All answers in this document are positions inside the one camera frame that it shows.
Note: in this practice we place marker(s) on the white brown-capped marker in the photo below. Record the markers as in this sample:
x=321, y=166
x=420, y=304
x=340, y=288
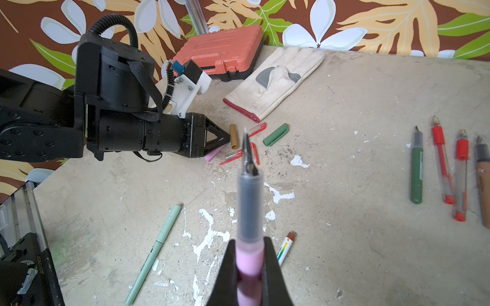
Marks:
x=285, y=247

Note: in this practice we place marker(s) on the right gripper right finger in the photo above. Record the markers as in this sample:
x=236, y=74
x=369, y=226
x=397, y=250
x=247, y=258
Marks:
x=274, y=289

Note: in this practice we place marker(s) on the pink pen cap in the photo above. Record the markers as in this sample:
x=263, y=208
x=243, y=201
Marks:
x=212, y=154

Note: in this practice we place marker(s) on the beige work glove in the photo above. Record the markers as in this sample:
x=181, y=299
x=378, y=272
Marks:
x=275, y=79

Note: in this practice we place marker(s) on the dark green pen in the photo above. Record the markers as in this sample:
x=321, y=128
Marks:
x=417, y=154

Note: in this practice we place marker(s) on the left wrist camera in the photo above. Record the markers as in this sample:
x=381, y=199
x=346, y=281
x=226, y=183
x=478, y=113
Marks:
x=180, y=85

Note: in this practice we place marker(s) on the light green pen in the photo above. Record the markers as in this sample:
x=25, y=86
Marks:
x=152, y=256

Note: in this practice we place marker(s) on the red pen cap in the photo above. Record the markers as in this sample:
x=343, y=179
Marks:
x=257, y=129
x=232, y=157
x=255, y=153

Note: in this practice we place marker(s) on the brown gold pen cap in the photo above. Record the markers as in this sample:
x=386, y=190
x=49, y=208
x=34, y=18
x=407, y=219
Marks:
x=234, y=137

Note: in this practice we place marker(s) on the red plastic tool case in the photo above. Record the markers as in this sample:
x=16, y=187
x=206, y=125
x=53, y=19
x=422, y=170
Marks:
x=228, y=54

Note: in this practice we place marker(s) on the brown gold pen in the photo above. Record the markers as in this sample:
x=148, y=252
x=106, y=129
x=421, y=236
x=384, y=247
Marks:
x=482, y=173

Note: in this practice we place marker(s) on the pink pen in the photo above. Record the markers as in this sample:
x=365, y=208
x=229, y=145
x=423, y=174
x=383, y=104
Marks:
x=250, y=240

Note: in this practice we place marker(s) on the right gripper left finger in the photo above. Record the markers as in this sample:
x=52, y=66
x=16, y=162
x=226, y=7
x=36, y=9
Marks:
x=224, y=292

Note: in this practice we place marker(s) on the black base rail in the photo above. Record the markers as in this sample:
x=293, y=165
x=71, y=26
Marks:
x=28, y=274

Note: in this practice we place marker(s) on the clear red-capped pen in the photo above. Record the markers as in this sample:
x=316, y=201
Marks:
x=462, y=157

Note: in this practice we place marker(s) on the dark green pen cap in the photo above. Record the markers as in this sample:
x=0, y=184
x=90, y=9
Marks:
x=276, y=135

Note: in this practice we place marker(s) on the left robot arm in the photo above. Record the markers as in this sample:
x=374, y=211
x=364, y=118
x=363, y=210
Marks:
x=113, y=106

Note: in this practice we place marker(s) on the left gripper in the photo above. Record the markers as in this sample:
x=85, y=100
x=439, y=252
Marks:
x=124, y=132

